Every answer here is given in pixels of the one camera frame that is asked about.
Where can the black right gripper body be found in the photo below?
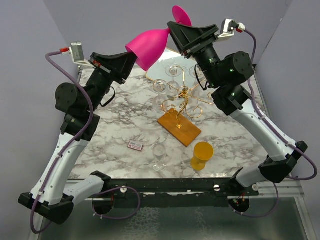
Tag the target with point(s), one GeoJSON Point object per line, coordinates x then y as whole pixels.
{"type": "Point", "coordinates": [205, 56]}

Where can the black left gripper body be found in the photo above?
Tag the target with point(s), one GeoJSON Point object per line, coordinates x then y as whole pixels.
{"type": "Point", "coordinates": [100, 82]}

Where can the pink plastic goblet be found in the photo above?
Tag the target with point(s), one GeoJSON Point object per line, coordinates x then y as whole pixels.
{"type": "Point", "coordinates": [149, 47]}

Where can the clear round wine glass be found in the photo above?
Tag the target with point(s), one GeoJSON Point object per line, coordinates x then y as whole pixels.
{"type": "Point", "coordinates": [173, 82]}

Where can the small clear stemmed glass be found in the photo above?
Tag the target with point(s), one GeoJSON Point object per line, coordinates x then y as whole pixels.
{"type": "Point", "coordinates": [159, 154]}

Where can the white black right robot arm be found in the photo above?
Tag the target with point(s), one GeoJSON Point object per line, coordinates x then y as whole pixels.
{"type": "Point", "coordinates": [226, 77]}

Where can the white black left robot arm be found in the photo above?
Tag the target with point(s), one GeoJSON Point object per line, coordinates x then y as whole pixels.
{"type": "Point", "coordinates": [50, 198]}

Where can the wooden rack base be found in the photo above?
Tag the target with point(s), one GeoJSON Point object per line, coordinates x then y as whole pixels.
{"type": "Point", "coordinates": [179, 127]}

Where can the gold framed whiteboard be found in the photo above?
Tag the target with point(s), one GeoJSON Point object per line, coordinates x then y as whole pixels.
{"type": "Point", "coordinates": [170, 57]}

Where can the small red white box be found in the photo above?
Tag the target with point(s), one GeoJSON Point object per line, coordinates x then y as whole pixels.
{"type": "Point", "coordinates": [135, 145]}

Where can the yellow plastic goblet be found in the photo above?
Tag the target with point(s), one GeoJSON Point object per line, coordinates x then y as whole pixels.
{"type": "Point", "coordinates": [202, 153]}

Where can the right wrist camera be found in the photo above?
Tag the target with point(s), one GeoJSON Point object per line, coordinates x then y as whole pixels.
{"type": "Point", "coordinates": [228, 29]}

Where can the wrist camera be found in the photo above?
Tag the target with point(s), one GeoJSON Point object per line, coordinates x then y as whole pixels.
{"type": "Point", "coordinates": [228, 29]}
{"type": "Point", "coordinates": [75, 50]}

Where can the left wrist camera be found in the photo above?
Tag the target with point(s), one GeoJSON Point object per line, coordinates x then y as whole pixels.
{"type": "Point", "coordinates": [75, 50]}

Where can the gold wire wine glass rack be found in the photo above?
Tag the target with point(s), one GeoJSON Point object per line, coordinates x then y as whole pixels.
{"type": "Point", "coordinates": [183, 102]}

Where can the black mounting rail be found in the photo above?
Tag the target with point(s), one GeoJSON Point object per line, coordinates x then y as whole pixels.
{"type": "Point", "coordinates": [129, 193]}

